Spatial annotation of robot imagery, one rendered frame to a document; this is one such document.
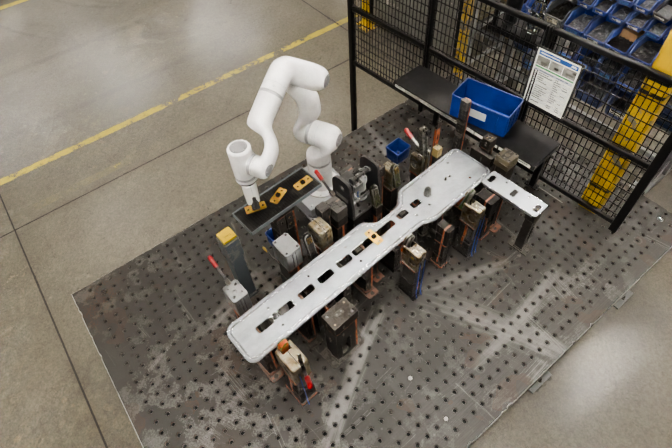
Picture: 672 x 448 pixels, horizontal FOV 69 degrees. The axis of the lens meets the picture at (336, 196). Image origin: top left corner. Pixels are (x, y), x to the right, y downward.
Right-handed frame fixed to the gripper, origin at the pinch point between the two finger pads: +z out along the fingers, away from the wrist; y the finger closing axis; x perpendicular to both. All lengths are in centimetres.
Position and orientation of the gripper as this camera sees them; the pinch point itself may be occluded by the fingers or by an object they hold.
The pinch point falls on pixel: (254, 203)
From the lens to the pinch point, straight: 194.8
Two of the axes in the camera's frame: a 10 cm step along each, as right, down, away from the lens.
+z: 0.5, 6.3, 7.8
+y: 3.7, 7.1, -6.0
